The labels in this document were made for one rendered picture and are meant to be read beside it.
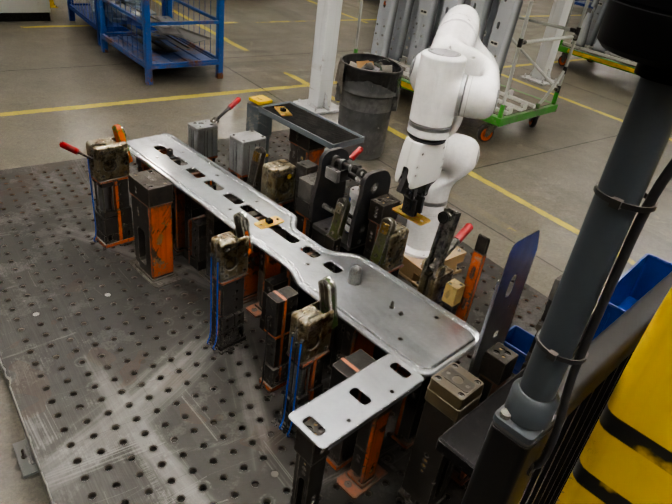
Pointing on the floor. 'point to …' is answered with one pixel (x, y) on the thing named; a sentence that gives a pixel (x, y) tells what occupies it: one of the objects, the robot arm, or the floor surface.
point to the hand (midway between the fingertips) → (413, 204)
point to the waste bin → (367, 98)
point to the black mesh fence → (489, 484)
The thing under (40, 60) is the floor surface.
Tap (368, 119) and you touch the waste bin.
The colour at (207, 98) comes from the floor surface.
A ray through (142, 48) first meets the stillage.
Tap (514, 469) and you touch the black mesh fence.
